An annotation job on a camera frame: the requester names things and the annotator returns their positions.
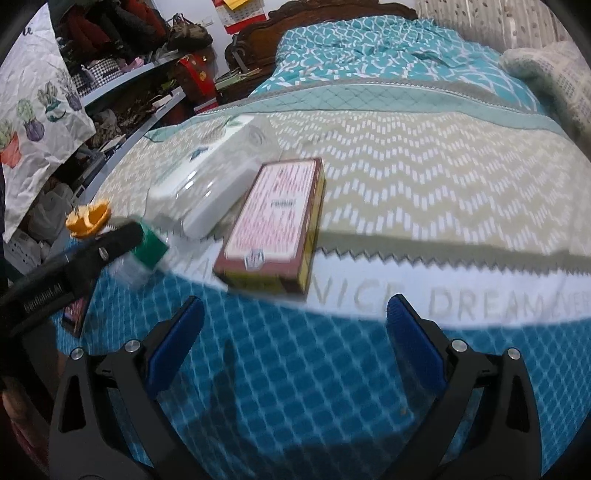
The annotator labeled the brown bag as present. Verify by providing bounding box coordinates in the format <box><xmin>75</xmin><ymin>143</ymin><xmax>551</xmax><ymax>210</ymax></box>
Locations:
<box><xmin>166</xmin><ymin>14</ymin><xmax>214</xmax><ymax>51</ymax></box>

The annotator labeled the white plant print cloth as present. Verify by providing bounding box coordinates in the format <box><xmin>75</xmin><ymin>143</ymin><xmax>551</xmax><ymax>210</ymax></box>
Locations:
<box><xmin>0</xmin><ymin>4</ymin><xmax>97</xmax><ymax>244</ymax></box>

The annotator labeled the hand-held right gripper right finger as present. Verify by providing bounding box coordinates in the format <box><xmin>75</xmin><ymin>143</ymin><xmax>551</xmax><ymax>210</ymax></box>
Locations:
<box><xmin>386</xmin><ymin>294</ymin><xmax>543</xmax><ymax>480</ymax></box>

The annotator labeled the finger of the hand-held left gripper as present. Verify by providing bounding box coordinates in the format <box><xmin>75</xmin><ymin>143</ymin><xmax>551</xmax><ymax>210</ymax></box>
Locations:
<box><xmin>69</xmin><ymin>222</ymin><xmax>145</xmax><ymax>278</ymax></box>

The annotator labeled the white plastic basket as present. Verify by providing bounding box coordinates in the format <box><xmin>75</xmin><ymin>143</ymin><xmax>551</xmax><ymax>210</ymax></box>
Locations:
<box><xmin>4</xmin><ymin>228</ymin><xmax>47</xmax><ymax>278</ymax></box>

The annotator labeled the beige knitted pillow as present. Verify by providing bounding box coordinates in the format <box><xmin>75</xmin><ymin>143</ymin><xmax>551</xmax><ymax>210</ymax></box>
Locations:
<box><xmin>501</xmin><ymin>41</ymin><xmax>591</xmax><ymax>141</ymax></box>

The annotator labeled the teal and beige patterned bedspread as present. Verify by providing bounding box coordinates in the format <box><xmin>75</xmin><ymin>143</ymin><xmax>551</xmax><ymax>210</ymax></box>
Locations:
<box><xmin>55</xmin><ymin>16</ymin><xmax>591</xmax><ymax>480</ymax></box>

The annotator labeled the stack of papers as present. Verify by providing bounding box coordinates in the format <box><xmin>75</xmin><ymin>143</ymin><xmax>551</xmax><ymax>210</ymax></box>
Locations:
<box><xmin>215</xmin><ymin>67</ymin><xmax>262</xmax><ymax>92</ymax></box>

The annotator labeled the brown wooden headboard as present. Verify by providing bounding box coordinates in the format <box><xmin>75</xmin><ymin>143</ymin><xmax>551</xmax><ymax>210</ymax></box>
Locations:
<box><xmin>224</xmin><ymin>0</ymin><xmax>419</xmax><ymax>104</ymax></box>

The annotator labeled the red wall calendar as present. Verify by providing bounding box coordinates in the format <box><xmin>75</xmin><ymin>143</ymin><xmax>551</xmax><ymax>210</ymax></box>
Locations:
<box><xmin>213</xmin><ymin>0</ymin><xmax>271</xmax><ymax>34</ymax></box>

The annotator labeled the green label plastic bottle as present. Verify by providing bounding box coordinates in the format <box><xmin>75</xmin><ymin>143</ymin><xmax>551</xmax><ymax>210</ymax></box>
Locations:
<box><xmin>108</xmin><ymin>222</ymin><xmax>170</xmax><ymax>291</ymax></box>

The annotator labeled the black white checkered cloth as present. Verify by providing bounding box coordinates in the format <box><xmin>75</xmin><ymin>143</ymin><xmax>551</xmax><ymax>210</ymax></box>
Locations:
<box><xmin>69</xmin><ymin>58</ymin><xmax>126</xmax><ymax>93</ymax></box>

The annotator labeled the grey shelf rack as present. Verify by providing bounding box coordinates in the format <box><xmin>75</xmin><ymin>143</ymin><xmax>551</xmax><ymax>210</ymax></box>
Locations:
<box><xmin>60</xmin><ymin>58</ymin><xmax>186</xmax><ymax>185</ymax></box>

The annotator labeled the orange peel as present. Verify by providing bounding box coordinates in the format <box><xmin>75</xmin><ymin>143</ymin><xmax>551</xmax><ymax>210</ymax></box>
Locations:
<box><xmin>65</xmin><ymin>198</ymin><xmax>113</xmax><ymax>240</ymax></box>

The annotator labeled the pink label brown box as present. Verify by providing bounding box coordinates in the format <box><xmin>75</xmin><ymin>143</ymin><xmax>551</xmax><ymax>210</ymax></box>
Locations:
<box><xmin>212</xmin><ymin>157</ymin><xmax>328</xmax><ymax>296</ymax></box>
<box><xmin>60</xmin><ymin>293</ymin><xmax>93</xmax><ymax>339</ymax></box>

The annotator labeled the white plastic bag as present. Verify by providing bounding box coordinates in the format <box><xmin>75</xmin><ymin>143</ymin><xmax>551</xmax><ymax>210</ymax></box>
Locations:
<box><xmin>28</xmin><ymin>182</ymin><xmax>77</xmax><ymax>245</ymax></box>

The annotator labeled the white and clear plastic container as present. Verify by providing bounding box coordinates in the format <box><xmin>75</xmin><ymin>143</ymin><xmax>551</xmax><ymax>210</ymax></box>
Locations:
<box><xmin>147</xmin><ymin>114</ymin><xmax>283</xmax><ymax>241</ymax></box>

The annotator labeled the cream leaf print pillow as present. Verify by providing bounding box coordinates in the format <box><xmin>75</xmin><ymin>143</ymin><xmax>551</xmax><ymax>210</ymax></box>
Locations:
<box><xmin>418</xmin><ymin>0</ymin><xmax>570</xmax><ymax>51</ymax></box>

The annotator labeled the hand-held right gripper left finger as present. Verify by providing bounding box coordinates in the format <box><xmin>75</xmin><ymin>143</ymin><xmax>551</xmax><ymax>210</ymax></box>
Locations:
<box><xmin>47</xmin><ymin>296</ymin><xmax>206</xmax><ymax>480</ymax></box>

